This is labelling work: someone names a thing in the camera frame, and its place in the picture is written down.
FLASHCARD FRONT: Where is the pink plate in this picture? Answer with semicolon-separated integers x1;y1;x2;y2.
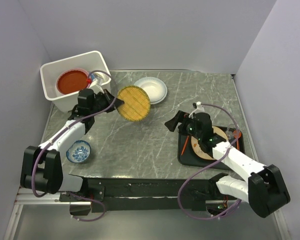
55;85;64;97

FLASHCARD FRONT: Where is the white deep plate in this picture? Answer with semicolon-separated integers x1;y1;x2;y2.
133;76;168;105

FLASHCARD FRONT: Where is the beige plate on tray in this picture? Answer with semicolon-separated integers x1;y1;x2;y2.
190;126;229;161

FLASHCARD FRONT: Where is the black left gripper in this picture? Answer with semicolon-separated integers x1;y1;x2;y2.
90;88;124;115

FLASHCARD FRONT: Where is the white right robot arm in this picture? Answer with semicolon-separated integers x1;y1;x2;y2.
164;111;291;218

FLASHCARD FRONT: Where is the clear glass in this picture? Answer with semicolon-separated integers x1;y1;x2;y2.
225;123;237;140

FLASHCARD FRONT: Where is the orange spoon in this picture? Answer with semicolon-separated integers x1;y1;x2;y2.
233;130;242;150

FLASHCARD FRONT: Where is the black tray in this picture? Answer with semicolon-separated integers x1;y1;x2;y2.
177;126;245;168

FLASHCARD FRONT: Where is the white plastic bin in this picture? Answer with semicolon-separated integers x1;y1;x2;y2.
40;50;111;113

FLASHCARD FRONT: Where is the yellow woven plate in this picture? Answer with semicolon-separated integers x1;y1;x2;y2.
117;85;151;122

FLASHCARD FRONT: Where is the red plate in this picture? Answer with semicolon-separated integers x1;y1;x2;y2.
56;68;89;95

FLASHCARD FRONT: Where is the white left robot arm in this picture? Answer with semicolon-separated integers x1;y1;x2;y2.
20;88;125;201

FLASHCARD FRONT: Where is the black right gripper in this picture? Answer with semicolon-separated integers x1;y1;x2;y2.
164;110;202;141

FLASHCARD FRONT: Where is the blue white patterned bowl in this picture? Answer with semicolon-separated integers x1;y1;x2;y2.
66;140;92;164

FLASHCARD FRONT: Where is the orange fork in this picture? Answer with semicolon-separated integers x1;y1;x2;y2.
180;135;189;156

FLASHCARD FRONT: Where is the aluminium frame rail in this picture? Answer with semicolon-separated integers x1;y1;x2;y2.
4;187;292;240

